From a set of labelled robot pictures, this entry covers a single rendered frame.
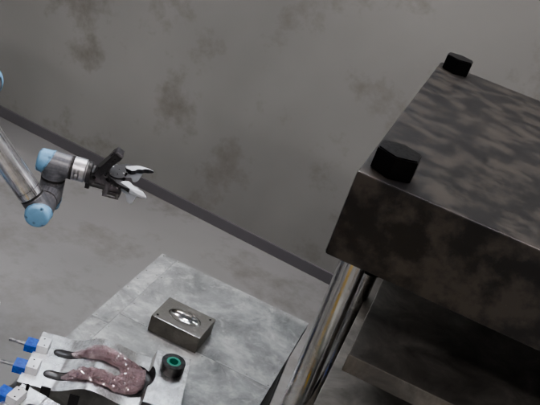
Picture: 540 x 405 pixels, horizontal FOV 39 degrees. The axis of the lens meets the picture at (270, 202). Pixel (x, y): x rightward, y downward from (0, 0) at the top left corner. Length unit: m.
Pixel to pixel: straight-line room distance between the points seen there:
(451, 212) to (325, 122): 3.38
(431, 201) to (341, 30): 3.27
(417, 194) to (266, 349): 1.59
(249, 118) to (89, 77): 1.25
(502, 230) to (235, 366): 1.54
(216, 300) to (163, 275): 0.25
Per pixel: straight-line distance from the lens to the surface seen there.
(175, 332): 2.86
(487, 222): 1.55
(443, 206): 1.53
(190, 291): 3.18
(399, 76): 4.68
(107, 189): 2.44
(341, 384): 2.16
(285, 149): 5.00
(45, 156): 2.44
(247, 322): 3.11
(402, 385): 1.84
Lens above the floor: 2.55
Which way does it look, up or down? 25 degrees down
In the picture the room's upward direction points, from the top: 19 degrees clockwise
